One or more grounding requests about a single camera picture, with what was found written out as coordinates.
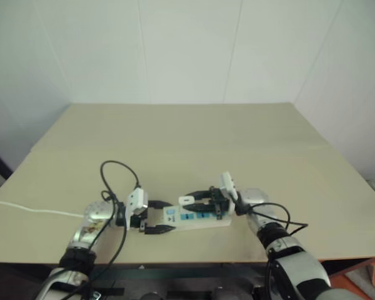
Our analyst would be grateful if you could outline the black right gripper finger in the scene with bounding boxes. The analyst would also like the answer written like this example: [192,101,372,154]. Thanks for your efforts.
[182,202,215,216]
[187,189,213,201]

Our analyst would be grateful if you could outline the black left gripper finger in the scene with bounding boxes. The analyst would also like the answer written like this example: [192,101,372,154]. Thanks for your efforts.
[147,199,173,211]
[145,224,176,236]

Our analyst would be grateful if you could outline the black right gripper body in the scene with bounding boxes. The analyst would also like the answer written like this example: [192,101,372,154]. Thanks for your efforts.
[207,185,231,221]

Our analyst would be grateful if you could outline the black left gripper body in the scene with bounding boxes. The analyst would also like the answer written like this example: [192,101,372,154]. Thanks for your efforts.
[138,201,152,235]

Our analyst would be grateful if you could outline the white power strip blue sockets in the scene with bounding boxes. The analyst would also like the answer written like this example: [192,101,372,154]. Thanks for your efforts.
[161,199,233,233]

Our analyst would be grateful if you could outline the orange box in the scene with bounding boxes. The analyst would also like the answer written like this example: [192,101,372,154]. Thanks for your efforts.
[329,255,375,300]

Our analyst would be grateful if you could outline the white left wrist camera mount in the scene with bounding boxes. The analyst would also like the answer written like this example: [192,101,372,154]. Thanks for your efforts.
[124,187,149,231]

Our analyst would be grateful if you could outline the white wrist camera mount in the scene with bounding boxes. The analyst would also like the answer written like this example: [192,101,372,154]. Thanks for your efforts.
[217,171,239,200]
[124,187,149,231]

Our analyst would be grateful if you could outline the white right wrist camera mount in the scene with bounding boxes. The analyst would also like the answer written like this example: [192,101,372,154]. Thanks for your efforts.
[217,171,239,200]

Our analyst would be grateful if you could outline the dark green table frame bar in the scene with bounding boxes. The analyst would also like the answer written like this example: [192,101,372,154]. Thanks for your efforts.
[89,264,269,281]

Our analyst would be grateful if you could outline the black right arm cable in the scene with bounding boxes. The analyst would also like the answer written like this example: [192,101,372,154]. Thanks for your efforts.
[234,191,309,296]

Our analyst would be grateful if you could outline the white power strip cord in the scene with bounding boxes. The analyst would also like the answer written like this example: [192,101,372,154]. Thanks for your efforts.
[0,201,84,219]

